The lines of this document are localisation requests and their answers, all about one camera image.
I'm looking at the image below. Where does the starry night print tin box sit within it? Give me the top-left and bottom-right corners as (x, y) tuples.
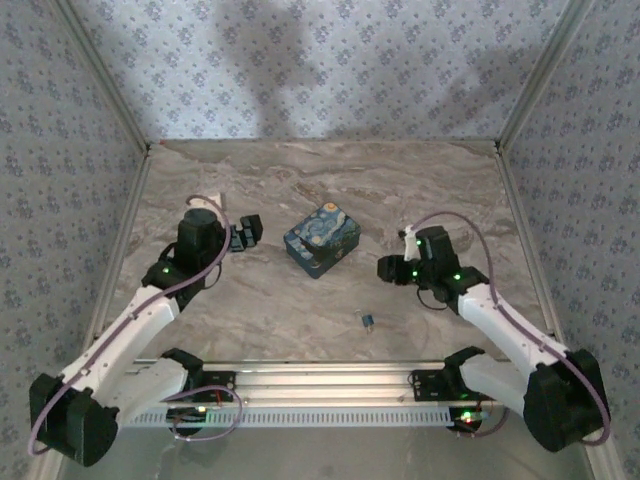
(282, 202), (363, 280)

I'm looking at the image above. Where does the aluminium profile beam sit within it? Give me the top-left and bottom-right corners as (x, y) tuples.
(124, 359), (501, 404)

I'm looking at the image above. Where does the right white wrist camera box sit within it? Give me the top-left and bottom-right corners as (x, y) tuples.
(398, 224), (420, 262)

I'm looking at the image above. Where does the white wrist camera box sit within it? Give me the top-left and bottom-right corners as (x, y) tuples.
(398, 224), (420, 262)
(189, 193), (227, 212)

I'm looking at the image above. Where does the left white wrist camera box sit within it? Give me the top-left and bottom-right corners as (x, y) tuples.
(189, 193), (227, 212)

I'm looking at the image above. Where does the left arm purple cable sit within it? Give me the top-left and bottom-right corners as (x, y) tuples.
(29, 194), (234, 456)

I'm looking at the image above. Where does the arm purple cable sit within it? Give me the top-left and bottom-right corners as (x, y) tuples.
(29, 194), (234, 456)
(407, 209), (612, 446)

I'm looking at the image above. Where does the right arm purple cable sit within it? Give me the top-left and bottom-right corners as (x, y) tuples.
(407, 209), (612, 446)

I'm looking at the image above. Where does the aluminium table side rail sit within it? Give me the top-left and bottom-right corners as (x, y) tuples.
(87, 147), (154, 341)
(493, 142), (566, 346)

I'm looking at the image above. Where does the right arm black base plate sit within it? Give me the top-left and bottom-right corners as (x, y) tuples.
(409, 369), (466, 403)

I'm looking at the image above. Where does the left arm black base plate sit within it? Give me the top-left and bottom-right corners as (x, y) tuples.
(184, 370), (237, 404)

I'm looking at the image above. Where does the grey slotted cable duct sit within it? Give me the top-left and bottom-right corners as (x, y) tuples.
(119, 405), (481, 429)

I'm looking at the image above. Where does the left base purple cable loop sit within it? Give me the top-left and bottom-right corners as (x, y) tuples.
(163, 384), (244, 442)

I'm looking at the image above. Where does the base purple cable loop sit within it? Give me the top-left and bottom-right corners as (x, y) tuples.
(163, 384), (244, 442)
(452, 404), (512, 440)

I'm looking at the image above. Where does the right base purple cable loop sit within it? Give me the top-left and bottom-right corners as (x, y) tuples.
(452, 404), (512, 440)

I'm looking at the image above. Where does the aluminium frame post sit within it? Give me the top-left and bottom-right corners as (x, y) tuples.
(52, 0), (152, 154)
(496, 0), (596, 151)

